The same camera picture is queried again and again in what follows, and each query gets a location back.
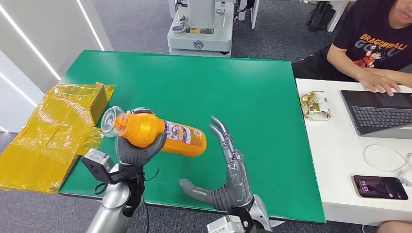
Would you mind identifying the person's right hand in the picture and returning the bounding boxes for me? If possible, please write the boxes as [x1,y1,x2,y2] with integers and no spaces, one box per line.
[355,68,402,97]

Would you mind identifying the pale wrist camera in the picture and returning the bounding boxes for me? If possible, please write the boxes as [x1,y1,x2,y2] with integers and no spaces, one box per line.
[80,148,116,185]
[206,215,246,233]

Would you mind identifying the white desk leg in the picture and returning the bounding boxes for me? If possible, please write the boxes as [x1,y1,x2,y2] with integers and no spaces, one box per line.
[249,0,260,30]
[326,0,355,33]

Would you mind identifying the black smartphone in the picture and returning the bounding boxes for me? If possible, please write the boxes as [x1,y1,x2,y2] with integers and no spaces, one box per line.
[353,175,409,201]

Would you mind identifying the black cable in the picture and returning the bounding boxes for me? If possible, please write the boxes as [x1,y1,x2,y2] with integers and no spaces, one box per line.
[93,182,109,196]
[143,166,161,183]

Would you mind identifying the yellow taped cardboard box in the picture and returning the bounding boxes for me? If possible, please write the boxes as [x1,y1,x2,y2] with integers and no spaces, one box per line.
[0,82,116,194]

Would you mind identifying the black shoes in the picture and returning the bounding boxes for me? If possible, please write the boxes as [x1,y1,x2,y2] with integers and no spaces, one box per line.
[305,0,338,33]

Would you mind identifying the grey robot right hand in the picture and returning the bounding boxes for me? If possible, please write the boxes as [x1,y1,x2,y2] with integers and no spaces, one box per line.
[179,116,254,212]

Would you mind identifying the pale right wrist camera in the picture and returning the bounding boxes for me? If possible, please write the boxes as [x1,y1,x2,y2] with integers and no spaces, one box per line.
[206,215,246,233]

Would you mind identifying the gold snack packet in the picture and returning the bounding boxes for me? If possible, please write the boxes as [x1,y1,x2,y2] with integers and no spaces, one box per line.
[300,90,332,122]

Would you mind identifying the grey laptop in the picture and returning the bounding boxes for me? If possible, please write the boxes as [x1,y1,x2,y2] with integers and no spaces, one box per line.
[340,89,412,140]

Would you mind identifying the orange plastic bottle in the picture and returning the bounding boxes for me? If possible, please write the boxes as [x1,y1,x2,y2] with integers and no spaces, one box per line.
[101,105,207,158]

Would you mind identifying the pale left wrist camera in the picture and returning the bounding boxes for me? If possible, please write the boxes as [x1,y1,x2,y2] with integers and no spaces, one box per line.
[80,148,116,185]

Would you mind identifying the person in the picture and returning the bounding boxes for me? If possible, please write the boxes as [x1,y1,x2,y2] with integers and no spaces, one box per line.
[384,220,412,233]
[291,0,412,97]

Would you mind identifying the white cable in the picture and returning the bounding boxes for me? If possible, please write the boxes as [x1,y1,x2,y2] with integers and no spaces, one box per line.
[363,144,412,188]

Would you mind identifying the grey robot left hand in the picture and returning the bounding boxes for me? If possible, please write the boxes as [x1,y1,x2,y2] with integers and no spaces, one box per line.
[115,107,168,168]

